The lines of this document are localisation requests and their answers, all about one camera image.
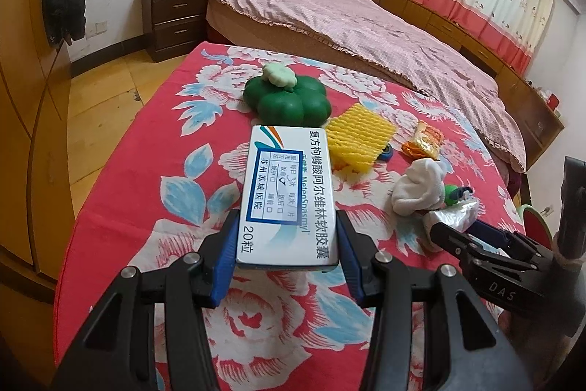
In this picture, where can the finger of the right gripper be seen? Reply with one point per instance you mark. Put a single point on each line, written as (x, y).
(467, 248)
(517, 245)

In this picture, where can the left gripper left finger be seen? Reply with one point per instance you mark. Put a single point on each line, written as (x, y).
(115, 347)

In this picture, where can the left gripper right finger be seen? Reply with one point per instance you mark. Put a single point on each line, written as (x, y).
(464, 348)

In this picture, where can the silver foil wrapper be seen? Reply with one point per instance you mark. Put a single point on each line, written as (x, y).
(460, 217)

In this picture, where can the white cloth sock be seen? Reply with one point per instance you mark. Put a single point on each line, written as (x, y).
(421, 187)

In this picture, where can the orange snack packet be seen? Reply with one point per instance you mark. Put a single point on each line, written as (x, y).
(425, 142)

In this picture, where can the yellow foam fruit net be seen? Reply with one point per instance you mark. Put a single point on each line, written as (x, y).
(357, 137)

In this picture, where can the white medicine box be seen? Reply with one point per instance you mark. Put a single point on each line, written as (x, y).
(287, 211)

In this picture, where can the red bin with green rim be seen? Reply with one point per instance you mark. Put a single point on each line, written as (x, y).
(535, 226)

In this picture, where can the blue fidget spinner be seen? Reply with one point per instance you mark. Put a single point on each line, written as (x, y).
(386, 154)

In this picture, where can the wooden corner shelf unit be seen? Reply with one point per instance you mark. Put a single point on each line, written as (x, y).
(538, 123)

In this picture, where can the long wooden low cabinet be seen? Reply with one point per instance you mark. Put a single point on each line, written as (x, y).
(457, 38)

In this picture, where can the red box on shelf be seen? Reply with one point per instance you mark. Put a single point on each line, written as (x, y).
(552, 101)

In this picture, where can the wooden wardrobe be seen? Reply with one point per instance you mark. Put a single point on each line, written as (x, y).
(36, 211)

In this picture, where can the green clover squishy toy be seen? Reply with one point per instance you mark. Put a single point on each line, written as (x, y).
(281, 97)

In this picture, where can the pink checked bedspread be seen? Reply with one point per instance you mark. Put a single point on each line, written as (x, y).
(362, 28)

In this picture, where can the dark wooden nightstand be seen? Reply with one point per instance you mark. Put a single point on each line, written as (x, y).
(172, 27)

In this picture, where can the wall outlet with cable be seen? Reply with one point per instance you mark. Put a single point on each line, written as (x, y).
(547, 211)

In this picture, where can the bed with brown frame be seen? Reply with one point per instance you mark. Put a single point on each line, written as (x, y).
(227, 26)

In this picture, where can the white wall socket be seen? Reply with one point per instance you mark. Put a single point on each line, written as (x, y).
(96, 29)

